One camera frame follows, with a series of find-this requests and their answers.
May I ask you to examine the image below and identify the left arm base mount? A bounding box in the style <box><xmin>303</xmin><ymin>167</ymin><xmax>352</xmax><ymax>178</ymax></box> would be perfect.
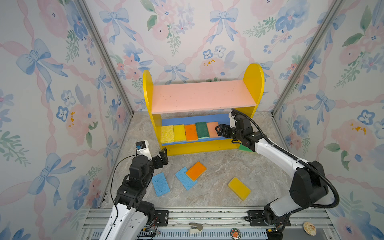
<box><xmin>144</xmin><ymin>209</ymin><xmax>170</xmax><ymax>228</ymax></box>

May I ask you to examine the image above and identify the pink orange sponge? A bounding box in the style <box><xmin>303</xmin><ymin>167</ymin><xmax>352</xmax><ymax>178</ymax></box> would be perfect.
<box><xmin>207</xmin><ymin>122</ymin><xmax>220</xmax><ymax>139</ymax></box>

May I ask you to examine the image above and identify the beige clip on rail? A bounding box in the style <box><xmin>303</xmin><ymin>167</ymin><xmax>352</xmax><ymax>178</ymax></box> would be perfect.
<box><xmin>189</xmin><ymin>223</ymin><xmax>203</xmax><ymax>234</ymax></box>

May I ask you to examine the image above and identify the light blue sponge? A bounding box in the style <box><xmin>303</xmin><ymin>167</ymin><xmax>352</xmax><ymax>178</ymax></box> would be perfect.
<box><xmin>152</xmin><ymin>173</ymin><xmax>171</xmax><ymax>197</ymax></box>
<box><xmin>175</xmin><ymin>167</ymin><xmax>198</xmax><ymax>191</ymax></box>

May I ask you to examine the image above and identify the yellow scrub sponge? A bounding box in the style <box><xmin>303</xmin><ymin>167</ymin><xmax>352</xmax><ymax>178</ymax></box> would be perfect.
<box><xmin>174</xmin><ymin>125</ymin><xmax>187</xmax><ymax>142</ymax></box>

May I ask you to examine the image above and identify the yellow shelf unit frame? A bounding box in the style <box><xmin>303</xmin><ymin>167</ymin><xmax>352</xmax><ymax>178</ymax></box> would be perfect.
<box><xmin>143</xmin><ymin>64</ymin><xmax>265</xmax><ymax>156</ymax></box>

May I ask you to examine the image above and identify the round beige disc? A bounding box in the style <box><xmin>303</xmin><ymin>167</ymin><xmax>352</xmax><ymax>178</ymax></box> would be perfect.
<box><xmin>303</xmin><ymin>222</ymin><xmax>317</xmax><ymax>237</ymax></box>

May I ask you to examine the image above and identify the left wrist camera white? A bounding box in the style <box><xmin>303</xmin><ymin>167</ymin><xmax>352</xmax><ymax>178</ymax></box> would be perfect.
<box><xmin>136</xmin><ymin>140</ymin><xmax>153</xmax><ymax>161</ymax></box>

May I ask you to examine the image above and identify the pale yellow sponge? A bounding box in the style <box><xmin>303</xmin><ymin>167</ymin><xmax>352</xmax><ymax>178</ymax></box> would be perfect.
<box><xmin>186</xmin><ymin>162</ymin><xmax>207</xmax><ymax>182</ymax></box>

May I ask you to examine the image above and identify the bright green scrub sponge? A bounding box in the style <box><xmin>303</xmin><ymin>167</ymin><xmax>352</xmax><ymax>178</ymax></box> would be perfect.
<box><xmin>239</xmin><ymin>145</ymin><xmax>253</xmax><ymax>153</ymax></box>

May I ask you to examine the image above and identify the round sticker badge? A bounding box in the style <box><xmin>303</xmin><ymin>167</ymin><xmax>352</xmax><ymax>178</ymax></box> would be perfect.
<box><xmin>230</xmin><ymin>228</ymin><xmax>242</xmax><ymax>240</ymax></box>

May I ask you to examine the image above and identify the black corrugated cable hose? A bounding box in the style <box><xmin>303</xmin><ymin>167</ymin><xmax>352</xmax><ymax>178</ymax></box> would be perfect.
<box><xmin>230</xmin><ymin>107</ymin><xmax>341</xmax><ymax>210</ymax></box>

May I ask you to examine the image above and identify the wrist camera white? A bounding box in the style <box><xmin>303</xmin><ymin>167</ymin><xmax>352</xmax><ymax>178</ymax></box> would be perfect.
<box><xmin>136</xmin><ymin>140</ymin><xmax>153</xmax><ymax>161</ymax></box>
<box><xmin>229</xmin><ymin>112</ymin><xmax>236</xmax><ymax>128</ymax></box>

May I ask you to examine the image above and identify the dark green scrub sponge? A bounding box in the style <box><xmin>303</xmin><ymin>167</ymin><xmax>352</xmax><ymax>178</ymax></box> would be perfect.
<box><xmin>195</xmin><ymin>122</ymin><xmax>210</xmax><ymax>140</ymax></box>

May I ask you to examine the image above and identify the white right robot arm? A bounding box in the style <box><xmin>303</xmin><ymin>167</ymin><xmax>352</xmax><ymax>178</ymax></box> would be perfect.
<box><xmin>215</xmin><ymin>110</ymin><xmax>332</xmax><ymax>226</ymax></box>

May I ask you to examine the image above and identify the orange scrub sponge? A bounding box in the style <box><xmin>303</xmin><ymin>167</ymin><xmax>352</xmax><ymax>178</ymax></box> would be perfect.
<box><xmin>185</xmin><ymin>124</ymin><xmax>199</xmax><ymax>142</ymax></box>

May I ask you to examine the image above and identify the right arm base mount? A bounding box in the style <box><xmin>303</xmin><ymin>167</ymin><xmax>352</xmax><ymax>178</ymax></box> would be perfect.
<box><xmin>244</xmin><ymin>204</ymin><xmax>292</xmax><ymax>233</ymax></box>

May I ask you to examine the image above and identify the porous yellow sponge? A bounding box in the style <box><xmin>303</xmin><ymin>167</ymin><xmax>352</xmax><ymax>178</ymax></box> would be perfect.
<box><xmin>161</xmin><ymin>126</ymin><xmax>175</xmax><ymax>145</ymax></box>

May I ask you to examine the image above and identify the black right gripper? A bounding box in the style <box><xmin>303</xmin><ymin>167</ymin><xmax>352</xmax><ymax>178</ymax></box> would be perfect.
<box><xmin>214</xmin><ymin>124</ymin><xmax>243</xmax><ymax>143</ymax></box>

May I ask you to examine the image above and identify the thin black cable left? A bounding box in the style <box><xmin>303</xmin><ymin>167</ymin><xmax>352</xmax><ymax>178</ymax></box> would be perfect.
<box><xmin>109</xmin><ymin>152</ymin><xmax>142</xmax><ymax>229</ymax></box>

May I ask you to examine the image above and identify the light blue sponge right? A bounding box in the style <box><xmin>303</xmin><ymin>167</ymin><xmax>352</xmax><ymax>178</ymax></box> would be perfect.
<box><xmin>175</xmin><ymin>167</ymin><xmax>198</xmax><ymax>191</ymax></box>

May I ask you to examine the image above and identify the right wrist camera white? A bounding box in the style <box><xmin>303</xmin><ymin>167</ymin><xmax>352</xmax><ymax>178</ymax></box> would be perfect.
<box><xmin>229</xmin><ymin>112</ymin><xmax>236</xmax><ymax>128</ymax></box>

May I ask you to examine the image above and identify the light blue sponge left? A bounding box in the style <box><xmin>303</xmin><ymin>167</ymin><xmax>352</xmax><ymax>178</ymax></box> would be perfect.
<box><xmin>152</xmin><ymin>173</ymin><xmax>171</xmax><ymax>197</ymax></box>

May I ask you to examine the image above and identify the pink upper shelf board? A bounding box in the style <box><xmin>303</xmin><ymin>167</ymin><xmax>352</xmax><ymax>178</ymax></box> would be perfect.
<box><xmin>152</xmin><ymin>81</ymin><xmax>256</xmax><ymax>114</ymax></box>

